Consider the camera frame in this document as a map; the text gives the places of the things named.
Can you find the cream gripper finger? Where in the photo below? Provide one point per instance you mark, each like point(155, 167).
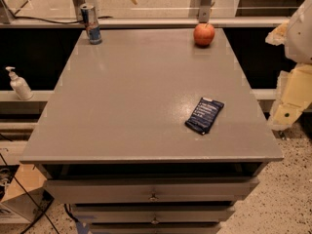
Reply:
point(293, 96)
point(278, 35)

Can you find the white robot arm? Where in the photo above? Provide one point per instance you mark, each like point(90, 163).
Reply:
point(298, 44)

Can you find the top grey drawer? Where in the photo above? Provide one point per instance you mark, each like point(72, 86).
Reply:
point(154, 190)

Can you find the bottom grey drawer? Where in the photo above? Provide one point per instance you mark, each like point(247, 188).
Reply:
point(161, 228)

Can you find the red apple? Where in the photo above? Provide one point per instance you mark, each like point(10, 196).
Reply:
point(204, 34)

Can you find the redbull can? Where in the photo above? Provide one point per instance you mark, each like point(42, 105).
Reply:
point(90, 19)

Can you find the white pump bottle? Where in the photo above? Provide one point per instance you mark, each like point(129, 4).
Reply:
point(19, 85)

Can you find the cardboard box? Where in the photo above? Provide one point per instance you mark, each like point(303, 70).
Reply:
point(22, 194)

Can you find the grey drawer cabinet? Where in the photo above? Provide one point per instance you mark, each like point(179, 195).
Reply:
point(119, 111)

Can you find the middle grey drawer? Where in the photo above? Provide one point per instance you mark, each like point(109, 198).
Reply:
point(153, 213)

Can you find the grey drawer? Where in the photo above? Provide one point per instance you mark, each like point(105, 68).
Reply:
point(153, 213)
point(154, 190)
point(161, 228)

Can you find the dark blue snack packet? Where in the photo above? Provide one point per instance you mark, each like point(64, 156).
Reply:
point(204, 115)

